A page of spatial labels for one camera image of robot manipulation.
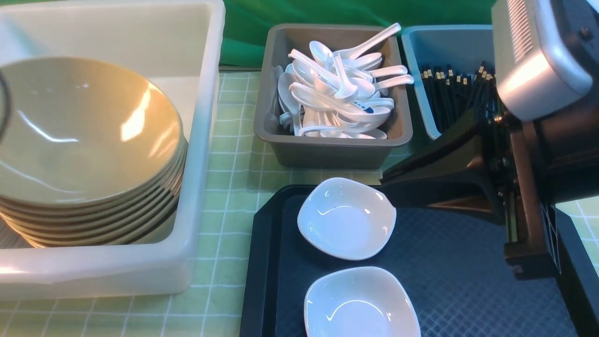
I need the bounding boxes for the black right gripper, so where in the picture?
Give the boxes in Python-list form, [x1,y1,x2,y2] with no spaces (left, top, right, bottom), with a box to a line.
[380,108,598,280]

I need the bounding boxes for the white square sauce dish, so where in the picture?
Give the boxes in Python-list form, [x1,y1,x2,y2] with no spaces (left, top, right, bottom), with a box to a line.
[303,266,421,337]
[297,177,397,261]

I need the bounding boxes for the pile of black chopsticks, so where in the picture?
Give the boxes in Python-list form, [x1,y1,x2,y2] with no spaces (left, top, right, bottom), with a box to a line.
[420,60,499,133]

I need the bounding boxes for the black plastic serving tray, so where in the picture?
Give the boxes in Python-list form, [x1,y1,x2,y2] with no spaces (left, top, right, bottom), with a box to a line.
[239,185,599,337]

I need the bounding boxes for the blue plastic chopstick bin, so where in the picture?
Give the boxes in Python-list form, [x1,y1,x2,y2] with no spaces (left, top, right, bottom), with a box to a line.
[402,25,495,140]

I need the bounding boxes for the pile of white spoons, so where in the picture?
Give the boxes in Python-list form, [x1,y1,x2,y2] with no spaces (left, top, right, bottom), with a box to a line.
[276,23,414,140]

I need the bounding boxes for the grey plastic spoon bin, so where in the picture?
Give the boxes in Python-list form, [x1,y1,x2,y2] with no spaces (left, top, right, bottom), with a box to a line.
[254,24,413,170]

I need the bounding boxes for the green backdrop cloth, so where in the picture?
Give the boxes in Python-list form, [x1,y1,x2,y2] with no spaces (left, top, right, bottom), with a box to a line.
[220,0,494,67]

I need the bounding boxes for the large white plastic tub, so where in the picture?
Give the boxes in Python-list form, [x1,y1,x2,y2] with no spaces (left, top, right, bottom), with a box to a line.
[1,0,225,301]

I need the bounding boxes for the stack of tan bowls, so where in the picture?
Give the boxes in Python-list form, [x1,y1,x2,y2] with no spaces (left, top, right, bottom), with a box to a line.
[1,56,188,248]

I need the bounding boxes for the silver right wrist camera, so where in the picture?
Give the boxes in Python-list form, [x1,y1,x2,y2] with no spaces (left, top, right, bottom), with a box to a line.
[491,0,593,122]

